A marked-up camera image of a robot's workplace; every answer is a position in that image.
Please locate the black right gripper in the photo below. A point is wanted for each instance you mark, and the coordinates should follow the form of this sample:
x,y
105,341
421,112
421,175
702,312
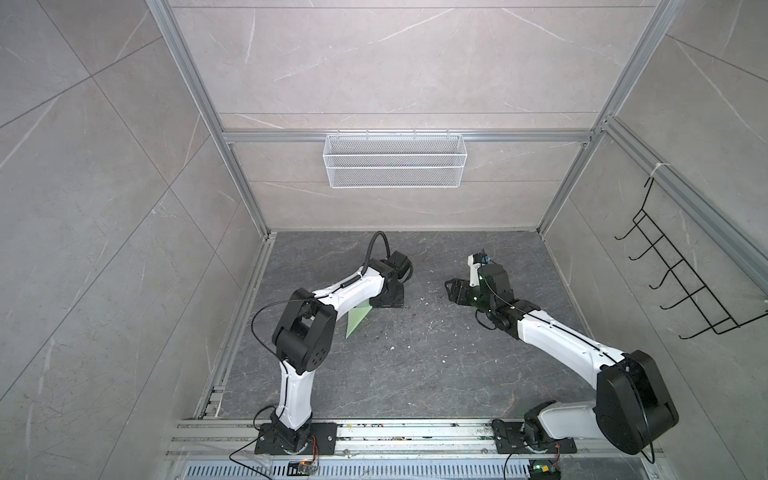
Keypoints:
x,y
460,288

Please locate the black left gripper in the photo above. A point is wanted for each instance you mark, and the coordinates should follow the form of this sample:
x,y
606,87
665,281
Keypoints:
x,y
398,301

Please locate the light green paper sheet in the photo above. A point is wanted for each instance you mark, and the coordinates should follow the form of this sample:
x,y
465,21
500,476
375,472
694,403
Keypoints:
x,y
356,315

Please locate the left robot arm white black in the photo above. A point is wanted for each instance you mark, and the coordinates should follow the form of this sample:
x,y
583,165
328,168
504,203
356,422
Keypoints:
x,y
304,334

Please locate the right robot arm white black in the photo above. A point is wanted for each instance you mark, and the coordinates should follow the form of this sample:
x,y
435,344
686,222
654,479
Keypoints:
x,y
632,406

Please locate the left small circuit board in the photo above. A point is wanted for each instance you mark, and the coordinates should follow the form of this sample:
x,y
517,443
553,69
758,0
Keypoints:
x,y
302,468

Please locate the small circuit board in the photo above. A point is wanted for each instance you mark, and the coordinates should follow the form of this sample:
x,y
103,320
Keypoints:
x,y
543,470
302,468

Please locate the right small circuit board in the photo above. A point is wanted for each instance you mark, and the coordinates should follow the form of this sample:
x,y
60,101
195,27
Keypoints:
x,y
543,470

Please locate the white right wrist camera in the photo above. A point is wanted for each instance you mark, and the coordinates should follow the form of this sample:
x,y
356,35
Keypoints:
x,y
475,262

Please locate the white wire mesh basket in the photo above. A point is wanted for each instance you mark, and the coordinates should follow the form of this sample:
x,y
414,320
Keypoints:
x,y
366,161

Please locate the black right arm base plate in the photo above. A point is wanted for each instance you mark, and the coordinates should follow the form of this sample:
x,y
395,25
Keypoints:
x,y
526,437

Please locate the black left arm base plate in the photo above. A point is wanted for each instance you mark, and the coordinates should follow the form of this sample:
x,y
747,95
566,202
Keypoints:
x,y
313,437

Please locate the black wire hook rack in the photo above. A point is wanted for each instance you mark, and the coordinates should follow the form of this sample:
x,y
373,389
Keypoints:
x,y
680,271

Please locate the aluminium frame rail front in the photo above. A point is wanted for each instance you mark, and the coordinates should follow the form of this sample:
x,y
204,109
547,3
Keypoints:
x,y
376,438

